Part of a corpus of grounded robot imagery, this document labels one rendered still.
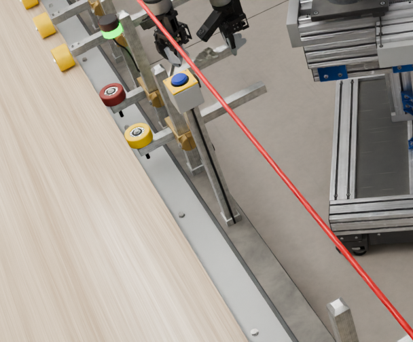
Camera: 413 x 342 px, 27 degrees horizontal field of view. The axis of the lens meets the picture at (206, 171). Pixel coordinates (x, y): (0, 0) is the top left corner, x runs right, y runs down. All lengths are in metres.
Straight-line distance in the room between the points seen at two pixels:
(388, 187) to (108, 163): 1.10
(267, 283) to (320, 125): 1.55
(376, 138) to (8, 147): 1.39
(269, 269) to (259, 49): 2.10
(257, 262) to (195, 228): 0.33
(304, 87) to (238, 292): 1.73
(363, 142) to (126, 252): 1.35
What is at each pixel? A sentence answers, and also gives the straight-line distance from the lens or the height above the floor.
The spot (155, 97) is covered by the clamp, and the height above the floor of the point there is 0.87.
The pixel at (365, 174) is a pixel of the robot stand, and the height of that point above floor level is 0.21.
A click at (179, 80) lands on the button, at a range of 2.10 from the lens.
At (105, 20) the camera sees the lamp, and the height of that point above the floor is 1.17.
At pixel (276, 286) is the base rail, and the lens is 2.27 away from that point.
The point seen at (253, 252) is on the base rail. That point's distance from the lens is 2.36.
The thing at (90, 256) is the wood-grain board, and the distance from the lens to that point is 2.25.
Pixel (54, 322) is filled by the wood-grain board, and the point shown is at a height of 0.90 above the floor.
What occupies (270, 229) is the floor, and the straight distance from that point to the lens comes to 3.36.
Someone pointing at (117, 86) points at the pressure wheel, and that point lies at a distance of 2.74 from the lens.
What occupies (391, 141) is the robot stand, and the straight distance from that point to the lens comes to 3.28.
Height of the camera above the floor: 2.46
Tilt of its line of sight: 42 degrees down
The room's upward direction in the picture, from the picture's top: 21 degrees counter-clockwise
